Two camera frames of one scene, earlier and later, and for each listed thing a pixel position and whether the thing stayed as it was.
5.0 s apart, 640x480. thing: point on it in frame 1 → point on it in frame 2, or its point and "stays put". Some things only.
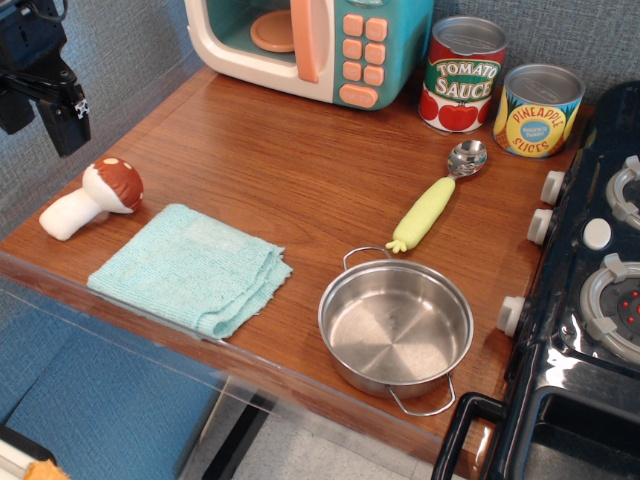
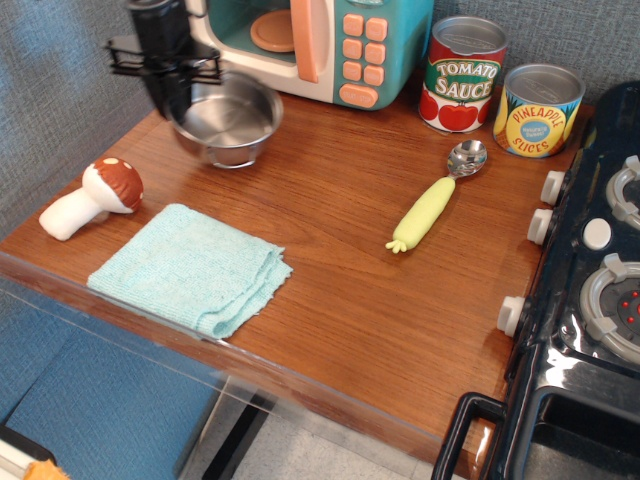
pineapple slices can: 537,109 stays put
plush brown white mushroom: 111,185 stays put
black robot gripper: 31,42 → 166,59
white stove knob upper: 552,186 stays put
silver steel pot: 396,327 → 231,120
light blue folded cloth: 196,272 stays put
